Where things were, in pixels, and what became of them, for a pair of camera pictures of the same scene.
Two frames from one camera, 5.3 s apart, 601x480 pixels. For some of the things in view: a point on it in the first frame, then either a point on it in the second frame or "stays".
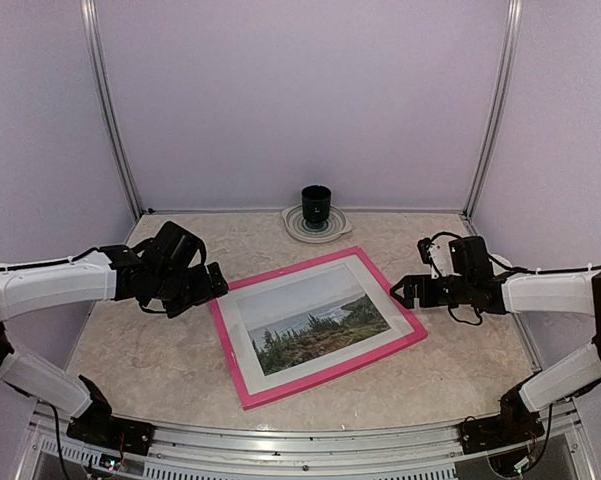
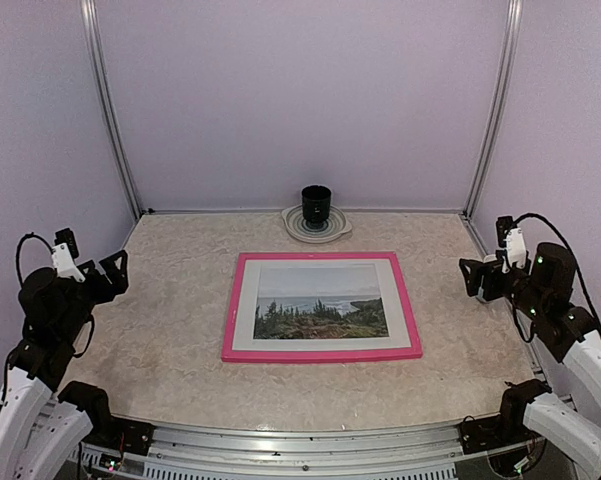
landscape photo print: x=307 y=317 stays
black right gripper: x=411 y=282 → x=479 y=269
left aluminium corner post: x=89 y=20 stays
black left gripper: x=205 y=291 → x=108 y=292
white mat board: x=247 y=354 → x=396 y=315
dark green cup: x=315 y=202 stays
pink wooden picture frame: x=284 y=272 → x=318 y=355
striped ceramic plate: x=336 y=225 stays
